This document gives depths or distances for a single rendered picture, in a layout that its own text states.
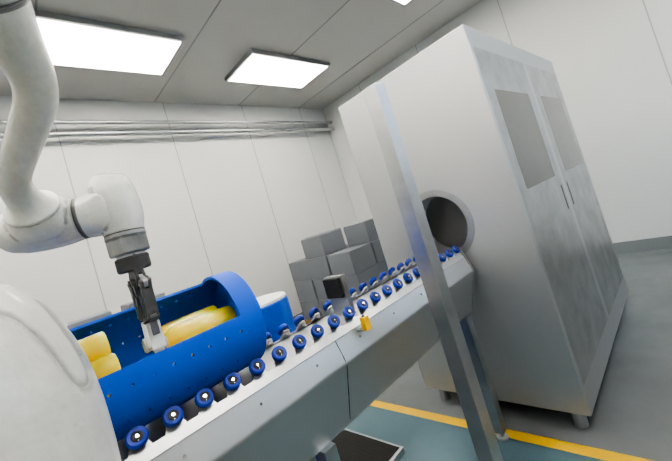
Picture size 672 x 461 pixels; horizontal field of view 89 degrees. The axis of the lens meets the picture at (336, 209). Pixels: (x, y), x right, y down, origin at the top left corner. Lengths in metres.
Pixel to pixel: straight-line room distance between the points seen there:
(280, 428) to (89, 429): 0.82
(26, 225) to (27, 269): 3.32
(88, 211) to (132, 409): 0.44
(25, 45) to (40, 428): 0.57
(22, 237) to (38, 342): 0.70
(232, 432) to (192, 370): 0.19
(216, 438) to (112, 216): 0.58
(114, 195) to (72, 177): 3.53
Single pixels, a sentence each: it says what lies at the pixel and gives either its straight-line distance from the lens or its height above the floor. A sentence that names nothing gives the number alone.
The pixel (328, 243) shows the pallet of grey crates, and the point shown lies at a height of 1.06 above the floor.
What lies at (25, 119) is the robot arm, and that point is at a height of 1.61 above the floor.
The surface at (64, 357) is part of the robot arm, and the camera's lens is 0.32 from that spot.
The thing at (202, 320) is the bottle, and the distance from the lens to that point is 1.00.
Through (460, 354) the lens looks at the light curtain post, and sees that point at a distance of 1.30.
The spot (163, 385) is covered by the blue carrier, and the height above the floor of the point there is 1.04.
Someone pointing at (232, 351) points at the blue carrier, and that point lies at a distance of 0.98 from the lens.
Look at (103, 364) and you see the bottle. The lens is 0.96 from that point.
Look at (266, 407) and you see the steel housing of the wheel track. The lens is 1.05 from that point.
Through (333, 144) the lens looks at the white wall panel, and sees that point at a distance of 6.52.
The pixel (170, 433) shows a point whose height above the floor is 0.93.
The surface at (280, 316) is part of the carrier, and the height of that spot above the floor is 0.96.
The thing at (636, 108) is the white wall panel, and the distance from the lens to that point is 4.74.
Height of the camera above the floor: 1.28
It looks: 2 degrees up
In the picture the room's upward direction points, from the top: 17 degrees counter-clockwise
